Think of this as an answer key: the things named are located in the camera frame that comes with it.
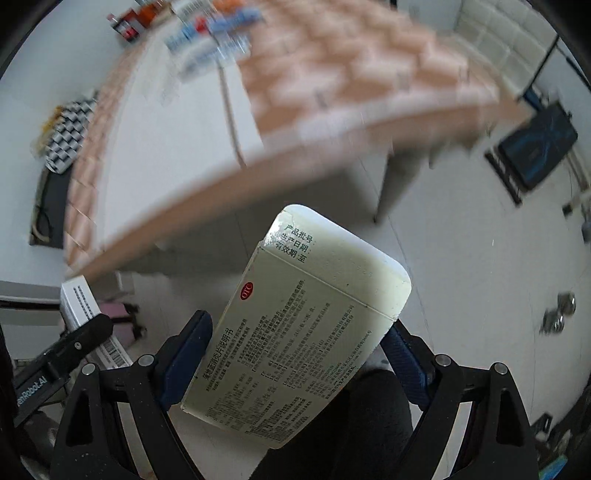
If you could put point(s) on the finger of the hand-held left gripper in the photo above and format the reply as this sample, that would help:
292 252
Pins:
87 337

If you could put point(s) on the black blue weight bench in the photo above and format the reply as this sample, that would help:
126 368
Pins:
535 143

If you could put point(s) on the black white checkered cloth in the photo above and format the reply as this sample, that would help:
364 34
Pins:
69 134

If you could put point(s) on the dark grey open suitcase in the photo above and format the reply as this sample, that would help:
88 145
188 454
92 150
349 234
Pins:
46 207

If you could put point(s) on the pale green medicine box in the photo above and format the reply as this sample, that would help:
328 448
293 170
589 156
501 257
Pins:
300 332

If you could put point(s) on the white quilted chair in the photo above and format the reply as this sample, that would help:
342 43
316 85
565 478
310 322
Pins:
503 46

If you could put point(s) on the orange jar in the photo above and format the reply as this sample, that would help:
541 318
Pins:
152 11

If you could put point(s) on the small metal dumbbell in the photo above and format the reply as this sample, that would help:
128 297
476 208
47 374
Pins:
558 314

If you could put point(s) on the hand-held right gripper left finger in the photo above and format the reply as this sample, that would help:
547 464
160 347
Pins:
184 360

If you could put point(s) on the pink suitcase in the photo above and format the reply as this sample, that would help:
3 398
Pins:
121 314

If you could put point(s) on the table with pink-tiled cloth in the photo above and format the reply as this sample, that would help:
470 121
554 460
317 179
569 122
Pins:
194 152

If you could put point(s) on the white barcode medicine box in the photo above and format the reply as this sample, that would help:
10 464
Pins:
78 300

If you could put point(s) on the pile of small medicine packs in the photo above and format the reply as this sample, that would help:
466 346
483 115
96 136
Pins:
207 39

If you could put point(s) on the white table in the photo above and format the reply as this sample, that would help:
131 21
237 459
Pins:
390 184

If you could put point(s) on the cola bottle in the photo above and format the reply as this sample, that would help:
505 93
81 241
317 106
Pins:
125 26

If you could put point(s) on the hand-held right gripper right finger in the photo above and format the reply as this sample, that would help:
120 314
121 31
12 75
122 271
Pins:
406 364

